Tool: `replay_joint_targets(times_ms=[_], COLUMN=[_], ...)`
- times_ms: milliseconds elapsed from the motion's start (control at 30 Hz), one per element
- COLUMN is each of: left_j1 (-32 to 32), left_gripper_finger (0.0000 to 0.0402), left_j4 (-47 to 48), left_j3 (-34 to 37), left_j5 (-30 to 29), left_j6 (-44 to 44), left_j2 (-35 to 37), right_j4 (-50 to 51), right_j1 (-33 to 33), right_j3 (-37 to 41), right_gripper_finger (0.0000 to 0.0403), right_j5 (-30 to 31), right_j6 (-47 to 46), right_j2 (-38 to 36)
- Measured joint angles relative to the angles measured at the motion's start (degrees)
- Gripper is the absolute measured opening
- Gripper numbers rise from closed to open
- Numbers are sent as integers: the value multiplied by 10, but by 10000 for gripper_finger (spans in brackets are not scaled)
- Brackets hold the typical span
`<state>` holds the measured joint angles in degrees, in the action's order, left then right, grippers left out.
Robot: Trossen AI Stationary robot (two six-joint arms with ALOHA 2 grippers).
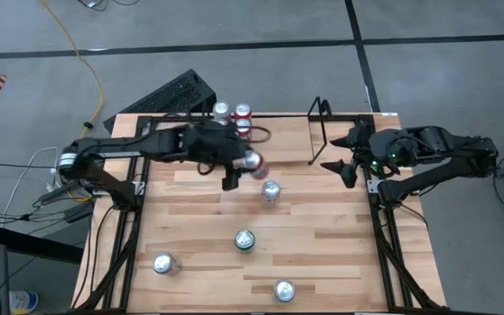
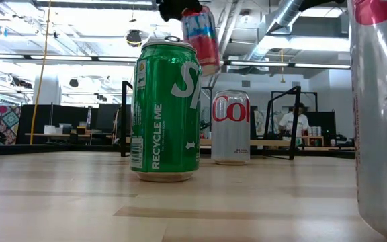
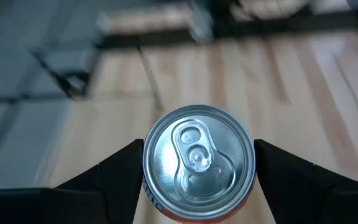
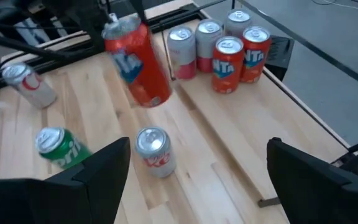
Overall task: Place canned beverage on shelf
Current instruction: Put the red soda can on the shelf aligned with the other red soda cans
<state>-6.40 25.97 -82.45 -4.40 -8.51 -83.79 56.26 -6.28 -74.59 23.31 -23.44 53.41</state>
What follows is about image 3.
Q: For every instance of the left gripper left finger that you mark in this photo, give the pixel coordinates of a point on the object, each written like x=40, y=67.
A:
x=89, y=199

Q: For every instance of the black aluminium table frame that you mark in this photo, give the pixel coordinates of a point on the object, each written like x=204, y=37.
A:
x=259, y=28

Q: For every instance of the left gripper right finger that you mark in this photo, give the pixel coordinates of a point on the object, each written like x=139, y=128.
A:
x=315, y=199

